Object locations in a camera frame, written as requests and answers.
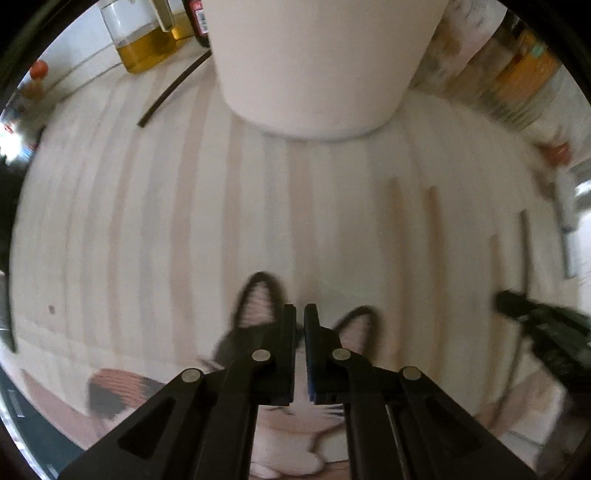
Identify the orange persimmon wall decoration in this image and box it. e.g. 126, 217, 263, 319
18, 60, 49, 100

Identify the cream round utensil holder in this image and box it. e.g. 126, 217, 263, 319
203, 0, 450, 142

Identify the blue kitchen cabinet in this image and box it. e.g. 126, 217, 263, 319
0, 355, 61, 467

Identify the striped cat printed mat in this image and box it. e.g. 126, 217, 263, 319
9, 28, 583, 480

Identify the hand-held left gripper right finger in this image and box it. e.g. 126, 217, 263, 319
304, 303, 539, 480

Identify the row of chopsticks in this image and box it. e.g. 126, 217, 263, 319
388, 178, 505, 370

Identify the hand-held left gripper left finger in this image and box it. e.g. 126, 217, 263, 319
58, 302, 297, 480

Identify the dark sauce glass bottle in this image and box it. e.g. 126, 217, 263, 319
182, 0, 213, 48

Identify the clear oil dispenser bottle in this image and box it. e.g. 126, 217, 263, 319
99, 0, 188, 75

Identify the orange labelled sauce bottle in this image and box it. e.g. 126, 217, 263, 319
488, 13, 565, 136

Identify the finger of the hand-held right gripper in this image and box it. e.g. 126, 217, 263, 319
495, 289, 544, 325

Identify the dark wooden chopstick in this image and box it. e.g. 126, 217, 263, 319
137, 48, 214, 128
519, 209, 532, 294

